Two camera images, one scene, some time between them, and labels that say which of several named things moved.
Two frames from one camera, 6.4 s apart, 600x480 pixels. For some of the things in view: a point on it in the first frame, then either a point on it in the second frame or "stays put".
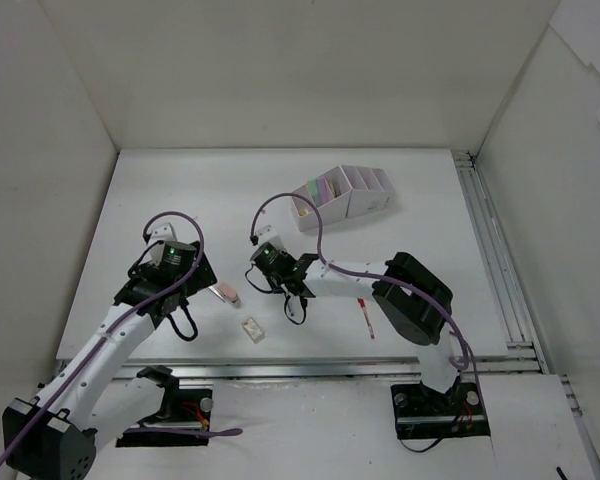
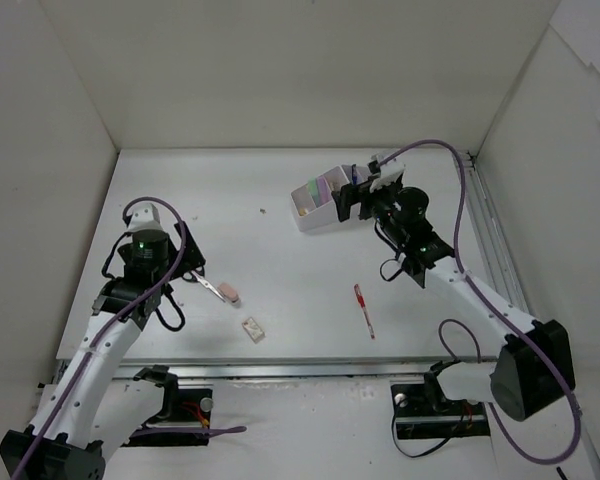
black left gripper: x=202 y=270 to x=189 y=250
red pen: x=361 y=302 stays put
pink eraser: x=229 y=293 stays put
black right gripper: x=260 y=258 to x=347 y=201
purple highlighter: x=323 y=190 stays put
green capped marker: x=312 y=189 stays put
